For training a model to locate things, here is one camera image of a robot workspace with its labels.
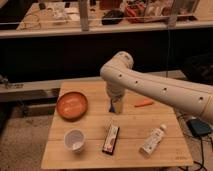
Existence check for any white tube bottle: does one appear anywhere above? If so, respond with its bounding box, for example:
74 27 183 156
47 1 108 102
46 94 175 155
139 124 167 156

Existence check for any orange object on shelf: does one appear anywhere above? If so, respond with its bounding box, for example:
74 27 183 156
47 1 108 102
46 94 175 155
124 1 146 23

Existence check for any white cup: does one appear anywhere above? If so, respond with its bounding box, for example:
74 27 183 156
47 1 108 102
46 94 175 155
64 129 85 154

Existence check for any black candy bar box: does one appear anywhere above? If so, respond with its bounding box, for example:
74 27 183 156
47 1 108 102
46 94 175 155
102 124 120 155

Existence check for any grey metal post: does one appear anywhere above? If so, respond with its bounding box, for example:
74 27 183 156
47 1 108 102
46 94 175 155
78 0 89 31

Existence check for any grey metal rail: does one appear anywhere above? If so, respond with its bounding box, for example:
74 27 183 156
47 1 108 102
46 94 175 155
0 71 167 103

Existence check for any orange carrot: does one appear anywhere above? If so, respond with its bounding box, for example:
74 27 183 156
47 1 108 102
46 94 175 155
134 99 154 107

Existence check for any black cable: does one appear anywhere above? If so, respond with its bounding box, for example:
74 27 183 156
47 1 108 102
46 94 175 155
188 134 213 171

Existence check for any black bag on shelf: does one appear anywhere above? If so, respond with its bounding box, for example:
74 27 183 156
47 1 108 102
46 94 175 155
101 10 124 25

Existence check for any black power adapter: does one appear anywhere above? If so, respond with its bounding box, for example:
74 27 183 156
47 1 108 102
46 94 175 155
186 119 213 137

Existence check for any orange wooden bowl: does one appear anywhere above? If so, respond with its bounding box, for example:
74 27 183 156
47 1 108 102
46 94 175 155
56 92 88 120

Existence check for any blue sponge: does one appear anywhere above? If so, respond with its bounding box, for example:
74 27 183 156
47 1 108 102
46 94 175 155
109 104 115 113

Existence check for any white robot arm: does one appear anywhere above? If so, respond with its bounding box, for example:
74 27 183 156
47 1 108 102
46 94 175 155
100 51 213 125

